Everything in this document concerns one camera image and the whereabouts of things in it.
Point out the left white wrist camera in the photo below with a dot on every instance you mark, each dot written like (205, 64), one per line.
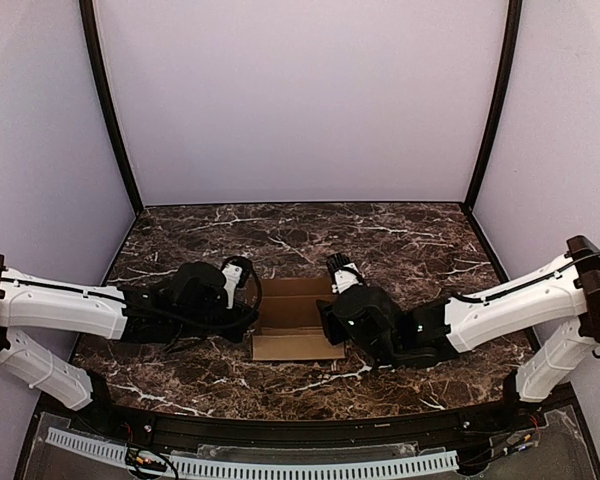
(233, 275)

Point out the black front table rail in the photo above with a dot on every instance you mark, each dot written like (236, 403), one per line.
(465, 426)

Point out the white slotted cable duct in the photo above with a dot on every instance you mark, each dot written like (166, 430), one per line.
(230, 463)

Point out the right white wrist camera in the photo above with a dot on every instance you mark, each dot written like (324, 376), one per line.
(343, 272)

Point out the left black frame post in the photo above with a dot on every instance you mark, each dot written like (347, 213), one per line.
(105, 98)

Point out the brown cardboard box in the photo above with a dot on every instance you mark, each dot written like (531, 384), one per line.
(289, 326)

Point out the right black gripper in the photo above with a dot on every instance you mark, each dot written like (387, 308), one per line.
(331, 322)

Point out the black frame post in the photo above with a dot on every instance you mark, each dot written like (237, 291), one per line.
(105, 98)
(501, 83)

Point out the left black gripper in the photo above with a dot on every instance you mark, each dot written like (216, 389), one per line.
(245, 322)

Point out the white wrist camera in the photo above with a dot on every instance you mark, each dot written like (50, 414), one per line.
(343, 272)
(233, 275)

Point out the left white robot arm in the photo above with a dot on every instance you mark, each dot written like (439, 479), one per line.
(30, 302)

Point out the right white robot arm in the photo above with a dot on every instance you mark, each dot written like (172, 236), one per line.
(567, 289)

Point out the right black frame post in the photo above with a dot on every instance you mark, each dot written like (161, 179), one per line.
(501, 83)

